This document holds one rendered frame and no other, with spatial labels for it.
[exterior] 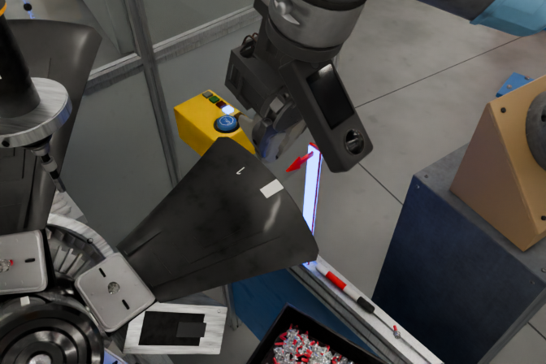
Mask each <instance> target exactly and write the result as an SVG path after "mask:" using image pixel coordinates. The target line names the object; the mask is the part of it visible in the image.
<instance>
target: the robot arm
mask: <svg viewBox="0 0 546 364"><path fill-rule="evenodd" d="M366 1H367V0H254V3H253V8H254V9H255V10H256V11H257V12H258V13H259V14H260V15H261V16H262V22H261V26H260V29H259V33H256V32H255V33H254V34H253V35H252V36H251V35H248V36H246V37H245V39H244V40H243V42H242V45H241V46H238V47H236V48H235V49H232V50H231V53H230V58H229V63H228V67H227V75H226V79H225V83H224V85H225V86H226V87H227V88H228V89H229V90H230V91H231V92H232V94H233V95H234V96H235V97H236V99H237V100H238V101H239V103H240V104H241V105H242V106H243V107H244V108H245V109H246V110H249V109H251V108H253V109H254V110H255V111H256V114H255V115H254V117H253V119H250V118H248V117H246V116H244V115H240V116H239V119H238V122H239V125H240V127H241V129H242V130H243V132H244V133H245V135H246V136H247V137H248V139H249V140H250V142H251V143H252V145H253V147H254V148H255V149H254V151H255V154H256V155H257V157H258V159H259V160H260V161H261V162H262V163H273V162H274V161H275V160H276V159H279V158H281V156H282V155H283V154H284V153H285V152H286V151H287V150H288V149H289V148H290V147H291V146H292V144H293V143H294V142H295V141H296V140H297V138H298V137H299V136H300V135H301V134H302V133H303V132H304V131H305V130H306V128H308V129H309V130H310V133H311V135H312V137H313V138H314V141H315V143H316V145H317V146H318V149H319V151H320V153H321V155H322V156H323V158H324V160H325V162H326V164H327V166H328V168H329V170H330V171H331V172H333V173H340V172H347V171H349V170H350V169H351V168H353V167H354V166H355V165H356V164H358V163H359V162H360V161H361V160H363V159H364V158H365V157H366V156H367V155H368V154H369V153H370V152H371V151H372V150H373V145H372V143H371V140H370V138H369V136H368V134H367V132H366V129H365V128H364V126H363V124H362V121H361V120H360V118H359V116H358V113H357V111H356V109H355V107H354V105H353V103H352V101H351V99H350V97H349V95H348V93H347V91H346V89H345V86H344V84H343V82H342V80H341V78H340V76H339V74H338V72H337V70H336V68H335V66H334V64H333V62H332V58H334V57H335V56H336V55H338V53H339V52H340V49H341V47H342V45H343V44H344V42H345V41H346V40H347V39H348V38H349V36H350V35H351V33H352V31H353V29H354V27H355V24H356V23H357V21H358V18H359V16H360V14H361V13H362V10H363V7H364V6H365V4H366ZM417 1H420V2H423V3H426V4H427V5H430V6H433V7H436V8H438V9H441V10H443V11H447V12H448V13H451V14H454V15H457V16H459V17H462V18H464V19H466V20H469V21H470V22H469V23H470V24H473V25H476V24H482V25H484V26H487V27H489V28H494V29H496V30H499V31H502V32H504V33H508V34H511V35H514V36H518V37H525V36H530V35H533V34H535V33H538V32H540V31H542V30H543V29H544V28H546V0H417ZM255 34H256V35H257V36H256V37H254V35H255ZM248 37H250V38H251V39H249V40H247V41H246V39H247V38H248ZM250 46H251V48H249V49H247V50H244V49H246V48H248V47H250ZM232 65H233V68H232ZM231 74H232V76H231ZM230 77H231V79H230ZM526 139H527V143H528V145H529V148H530V151H531V153H532V155H533V157H534V159H535V160H536V162H537V163H538V164H539V165H540V166H541V167H542V168H543V169H544V170H545V171H546V91H544V92H542V93H540V94H539V95H537V96H536V97H535V99H534V100H533V101H532V103H531V104H530V107H529V109H528V112H527V115H526Z"/></svg>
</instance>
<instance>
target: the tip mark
mask: <svg viewBox="0 0 546 364"><path fill-rule="evenodd" d="M283 188H284V187H283V186H282V185H281V184H280V182H279V181H278V180H274V181H272V182H271V183H269V184H268V185H267V186H265V187H263V188H261V189H260V190H261V192H262V193H263V194H264V195H265V196H266V198H268V197H269V196H271V195H273V194H274V193H277V192H278V191H280V190H281V189H283Z"/></svg>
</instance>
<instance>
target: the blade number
mask: <svg viewBox="0 0 546 364"><path fill-rule="evenodd" d="M251 171H252V170H251V169H250V168H249V167H248V166H247V165H246V164H244V163H243V162H241V163H240V164H239V165H237V166H236V167H235V168H234V169H233V170H231V171H230V173H231V174H232V175H233V176H234V177H235V178H236V179H237V180H238V181H239V180H241V179H242V178H243V177H244V176H246V175H247V174H249V173H250V172H251Z"/></svg>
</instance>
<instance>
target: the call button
mask: <svg viewBox="0 0 546 364"><path fill-rule="evenodd" d="M216 121H217V126H218V128H219V129H220V130H224V131H229V130H232V129H233V128H235V127H236V119H235V118H234V117H233V116H230V115H224V116H221V117H220V118H218V119H217V120H216Z"/></svg>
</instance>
